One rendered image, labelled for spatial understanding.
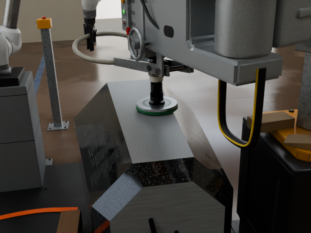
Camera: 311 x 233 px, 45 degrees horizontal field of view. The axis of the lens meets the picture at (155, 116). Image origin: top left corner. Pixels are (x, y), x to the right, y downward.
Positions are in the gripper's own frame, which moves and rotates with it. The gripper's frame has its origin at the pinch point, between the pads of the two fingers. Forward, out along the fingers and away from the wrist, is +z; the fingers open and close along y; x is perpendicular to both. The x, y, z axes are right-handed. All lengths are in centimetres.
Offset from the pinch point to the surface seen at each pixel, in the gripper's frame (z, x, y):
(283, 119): -14, 13, 144
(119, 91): 6, -15, 54
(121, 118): -4, -39, 87
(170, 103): -7, -14, 95
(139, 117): -5, -32, 93
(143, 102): -5, -22, 84
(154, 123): -7, -32, 103
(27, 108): 35, -49, -2
